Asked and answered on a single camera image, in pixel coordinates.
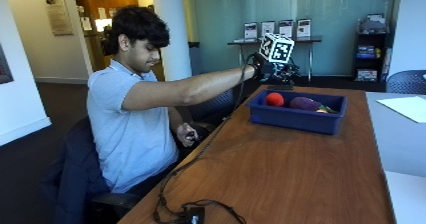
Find red soft ball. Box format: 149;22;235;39
264;92;286;108

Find white cube with black markers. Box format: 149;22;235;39
258;32;296;65

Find purple soft eggplant toy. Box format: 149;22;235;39
288;96;322;112

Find dark console table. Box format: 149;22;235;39
226;35;323;82

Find blue mesh chair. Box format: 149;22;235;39
187;87;236;122

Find upright brochure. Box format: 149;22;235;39
276;19;295;38
295;17;312;38
259;20;276;38
242;21;259;40

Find blue plastic bin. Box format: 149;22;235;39
246;89;348;136

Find orange and green soft toy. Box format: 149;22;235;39
314;105;339;115

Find person in light blue shirt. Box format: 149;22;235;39
85;5;258;194

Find black shelf unit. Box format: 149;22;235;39
352;13;388;83

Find black office chair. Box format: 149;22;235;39
87;191;142;224

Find dark grey mesh chair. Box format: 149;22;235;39
384;69;426;95

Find white paper sheet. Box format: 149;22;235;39
375;95;426;124

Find framed picture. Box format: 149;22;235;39
0;43;14;85

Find long black cable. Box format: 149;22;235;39
151;54;256;224

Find wall plaque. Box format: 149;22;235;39
38;0;75;37

